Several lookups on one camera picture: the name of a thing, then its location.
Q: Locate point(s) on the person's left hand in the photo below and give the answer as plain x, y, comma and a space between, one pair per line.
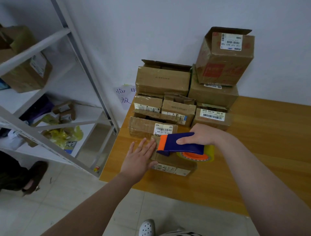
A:
138, 160

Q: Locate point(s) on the person's right hand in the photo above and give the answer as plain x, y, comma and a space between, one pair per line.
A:
204, 135

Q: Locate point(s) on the blue orange tape dispenser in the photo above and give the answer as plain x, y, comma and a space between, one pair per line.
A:
182, 142

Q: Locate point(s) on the small brown cardboard box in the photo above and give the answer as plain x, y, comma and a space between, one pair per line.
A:
171, 168

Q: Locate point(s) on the box barcode label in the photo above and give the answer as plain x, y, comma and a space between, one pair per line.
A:
143, 126

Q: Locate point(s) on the stack of cardboard boxes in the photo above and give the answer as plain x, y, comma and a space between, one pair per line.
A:
163, 80

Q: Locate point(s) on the person's right forearm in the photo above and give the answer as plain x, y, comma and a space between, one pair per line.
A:
269, 194

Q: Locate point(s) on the person's left forearm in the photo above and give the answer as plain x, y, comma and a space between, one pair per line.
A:
92, 209

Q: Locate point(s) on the person's striped clothing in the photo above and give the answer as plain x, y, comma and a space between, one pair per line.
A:
180, 233

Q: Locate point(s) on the white perforated clog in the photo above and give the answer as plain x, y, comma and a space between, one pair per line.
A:
146, 228

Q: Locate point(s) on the wooden table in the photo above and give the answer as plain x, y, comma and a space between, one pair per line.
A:
277, 126

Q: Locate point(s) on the yellow plastic bag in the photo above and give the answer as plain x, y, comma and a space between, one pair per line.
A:
63, 137

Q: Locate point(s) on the small open carton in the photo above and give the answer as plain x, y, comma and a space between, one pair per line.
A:
65, 112

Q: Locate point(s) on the dark blue bag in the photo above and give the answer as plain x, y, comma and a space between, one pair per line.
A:
39, 109

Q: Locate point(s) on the white plastic bag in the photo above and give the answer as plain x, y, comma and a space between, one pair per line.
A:
9, 139

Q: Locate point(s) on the large worn shelf carton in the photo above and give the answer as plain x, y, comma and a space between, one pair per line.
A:
24, 73

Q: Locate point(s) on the grey metal shelf rack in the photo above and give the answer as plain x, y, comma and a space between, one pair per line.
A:
34, 48

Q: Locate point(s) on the white paper wall sign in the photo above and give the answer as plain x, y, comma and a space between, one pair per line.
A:
124, 95

